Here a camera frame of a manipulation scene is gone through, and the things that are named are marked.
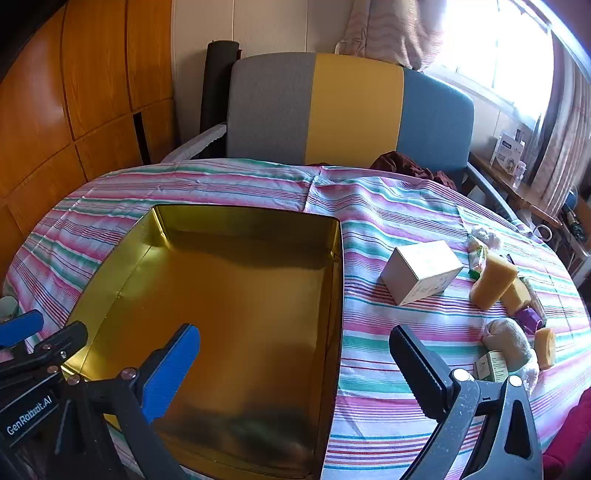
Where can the yellow sponge block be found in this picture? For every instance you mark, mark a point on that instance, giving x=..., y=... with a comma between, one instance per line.
x=545, y=353
x=516, y=295
x=491, y=281

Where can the striped tablecloth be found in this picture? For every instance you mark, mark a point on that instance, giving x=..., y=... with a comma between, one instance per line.
x=392, y=207

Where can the gold rectangular tin box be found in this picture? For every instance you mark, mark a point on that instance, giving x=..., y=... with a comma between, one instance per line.
x=231, y=300

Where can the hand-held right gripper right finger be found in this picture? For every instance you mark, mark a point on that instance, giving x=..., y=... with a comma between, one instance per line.
x=422, y=369

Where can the small green beige box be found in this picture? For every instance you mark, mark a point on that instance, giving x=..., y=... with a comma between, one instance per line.
x=491, y=367

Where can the white printed carton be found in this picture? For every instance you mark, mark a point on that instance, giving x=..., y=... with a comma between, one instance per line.
x=508, y=152

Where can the white tape roll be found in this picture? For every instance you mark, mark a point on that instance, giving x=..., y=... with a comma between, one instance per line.
x=542, y=231

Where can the grey yellow blue armchair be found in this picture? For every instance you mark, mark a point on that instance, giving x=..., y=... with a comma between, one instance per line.
x=272, y=106

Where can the black rolled mat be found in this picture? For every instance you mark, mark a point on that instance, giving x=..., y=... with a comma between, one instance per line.
x=217, y=83

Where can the wooden side table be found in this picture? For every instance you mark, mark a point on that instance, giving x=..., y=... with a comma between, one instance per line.
x=508, y=181

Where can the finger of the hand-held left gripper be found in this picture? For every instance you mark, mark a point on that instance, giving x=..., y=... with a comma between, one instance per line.
x=21, y=325
x=60, y=342

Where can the bright window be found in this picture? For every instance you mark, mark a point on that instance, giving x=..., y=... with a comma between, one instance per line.
x=498, y=46

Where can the person's red clothing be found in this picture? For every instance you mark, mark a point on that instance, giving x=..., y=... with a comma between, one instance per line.
x=577, y=429

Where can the dark red cloth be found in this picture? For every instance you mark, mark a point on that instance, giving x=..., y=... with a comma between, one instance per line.
x=397, y=164

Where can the white cardboard box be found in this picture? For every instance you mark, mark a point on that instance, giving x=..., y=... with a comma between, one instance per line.
x=420, y=272

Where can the green edged snack packet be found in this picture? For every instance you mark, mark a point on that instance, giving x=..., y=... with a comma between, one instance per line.
x=478, y=258

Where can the purple snack packet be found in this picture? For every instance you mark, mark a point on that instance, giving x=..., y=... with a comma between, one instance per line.
x=528, y=319

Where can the wooden wardrobe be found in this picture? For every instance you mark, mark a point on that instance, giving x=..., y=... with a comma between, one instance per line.
x=92, y=69

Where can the pink patterned curtain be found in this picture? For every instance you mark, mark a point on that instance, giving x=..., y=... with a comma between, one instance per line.
x=388, y=27
x=568, y=115

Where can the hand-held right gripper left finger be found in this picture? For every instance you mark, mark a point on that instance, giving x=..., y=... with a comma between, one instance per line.
x=171, y=371

